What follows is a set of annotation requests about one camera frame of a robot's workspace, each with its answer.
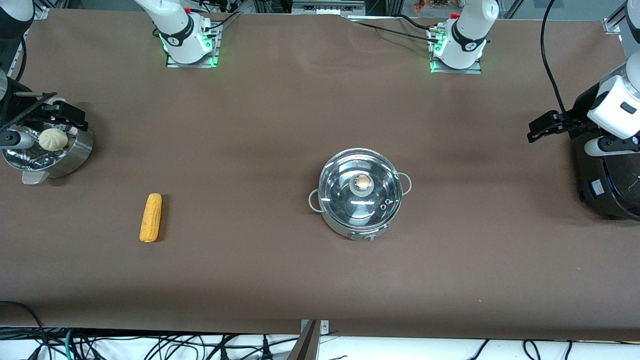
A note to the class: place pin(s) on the steel steamer pot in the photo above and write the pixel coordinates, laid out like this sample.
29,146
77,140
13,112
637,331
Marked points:
75,150

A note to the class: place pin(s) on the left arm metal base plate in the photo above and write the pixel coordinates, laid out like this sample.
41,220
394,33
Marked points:
455,71

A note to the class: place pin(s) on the grey metal frame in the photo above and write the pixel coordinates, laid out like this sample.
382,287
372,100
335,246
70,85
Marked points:
327,7

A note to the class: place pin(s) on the white steamed bun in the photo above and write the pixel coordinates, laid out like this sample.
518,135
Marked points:
54,140

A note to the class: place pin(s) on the black round appliance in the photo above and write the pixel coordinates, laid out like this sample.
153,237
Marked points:
610,190

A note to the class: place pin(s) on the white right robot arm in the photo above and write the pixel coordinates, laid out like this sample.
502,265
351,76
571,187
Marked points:
180,35

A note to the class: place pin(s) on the yellow corn cob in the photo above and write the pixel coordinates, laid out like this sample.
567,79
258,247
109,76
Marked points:
151,217

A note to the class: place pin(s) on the aluminium frame profile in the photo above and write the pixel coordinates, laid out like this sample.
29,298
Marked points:
42,12
612,25

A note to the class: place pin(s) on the glass lid with knob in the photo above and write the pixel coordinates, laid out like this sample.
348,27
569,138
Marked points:
350,205

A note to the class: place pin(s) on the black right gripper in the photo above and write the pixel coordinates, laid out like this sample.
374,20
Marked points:
19,106

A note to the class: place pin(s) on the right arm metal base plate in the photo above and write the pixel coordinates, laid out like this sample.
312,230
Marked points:
190,65

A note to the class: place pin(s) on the metal table edge bracket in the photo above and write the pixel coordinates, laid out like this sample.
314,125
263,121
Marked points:
325,327

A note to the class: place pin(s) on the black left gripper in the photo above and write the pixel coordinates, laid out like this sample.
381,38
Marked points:
575,121

